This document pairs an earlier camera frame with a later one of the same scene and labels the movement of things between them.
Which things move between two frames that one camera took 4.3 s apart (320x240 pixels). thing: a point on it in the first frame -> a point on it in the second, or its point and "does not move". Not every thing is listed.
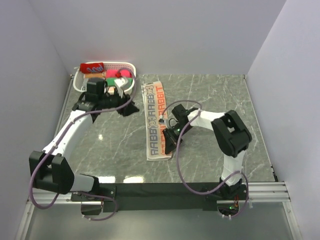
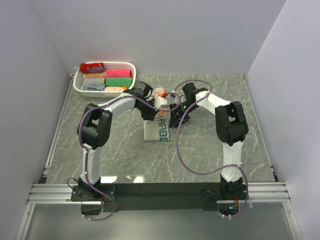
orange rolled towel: (94, 75) does not move
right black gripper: (171, 141) -> (175, 119)
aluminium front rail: (273, 192) does not move
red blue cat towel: (92, 67) does not move
